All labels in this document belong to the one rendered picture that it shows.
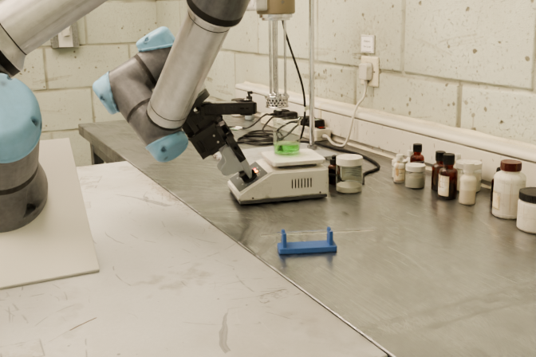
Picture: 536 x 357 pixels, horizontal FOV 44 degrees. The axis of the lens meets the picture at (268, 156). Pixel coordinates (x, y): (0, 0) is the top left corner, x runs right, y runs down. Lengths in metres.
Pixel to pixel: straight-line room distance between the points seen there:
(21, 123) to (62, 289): 0.26
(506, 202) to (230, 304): 0.63
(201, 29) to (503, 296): 0.61
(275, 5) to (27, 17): 0.85
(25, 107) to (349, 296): 0.53
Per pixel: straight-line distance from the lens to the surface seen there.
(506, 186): 1.37
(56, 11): 1.08
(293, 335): 0.89
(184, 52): 1.13
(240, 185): 1.45
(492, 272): 1.12
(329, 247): 1.16
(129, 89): 1.32
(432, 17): 1.77
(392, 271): 1.09
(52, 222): 1.16
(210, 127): 1.37
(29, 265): 1.12
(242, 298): 0.99
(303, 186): 1.45
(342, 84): 2.11
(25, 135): 0.99
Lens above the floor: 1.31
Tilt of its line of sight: 13 degrees down
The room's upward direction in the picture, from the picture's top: 1 degrees counter-clockwise
